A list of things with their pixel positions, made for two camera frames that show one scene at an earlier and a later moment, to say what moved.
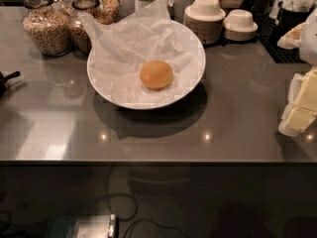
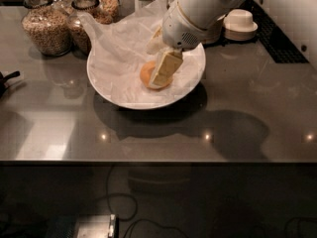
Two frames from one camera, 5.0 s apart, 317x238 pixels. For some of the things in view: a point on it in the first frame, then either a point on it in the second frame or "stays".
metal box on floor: x=82 y=226 stays
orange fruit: x=156 y=74 stays
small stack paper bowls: x=239 y=26 stays
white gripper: x=309 y=42 → x=176 y=29
